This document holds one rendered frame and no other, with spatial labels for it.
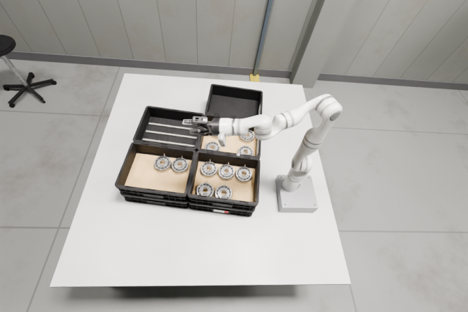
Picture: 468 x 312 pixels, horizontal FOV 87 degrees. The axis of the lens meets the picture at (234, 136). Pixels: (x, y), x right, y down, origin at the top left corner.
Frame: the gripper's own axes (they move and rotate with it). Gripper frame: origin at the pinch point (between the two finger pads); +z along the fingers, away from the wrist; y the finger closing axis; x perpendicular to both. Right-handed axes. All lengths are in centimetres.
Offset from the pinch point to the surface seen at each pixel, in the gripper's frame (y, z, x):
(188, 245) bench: -60, 11, 48
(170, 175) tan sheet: -53, 26, 9
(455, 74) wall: -231, -286, -187
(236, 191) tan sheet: -60, -14, 16
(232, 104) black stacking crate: -75, -5, -53
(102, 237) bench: -50, 59, 47
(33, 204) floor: -105, 167, 28
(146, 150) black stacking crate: -48, 43, -5
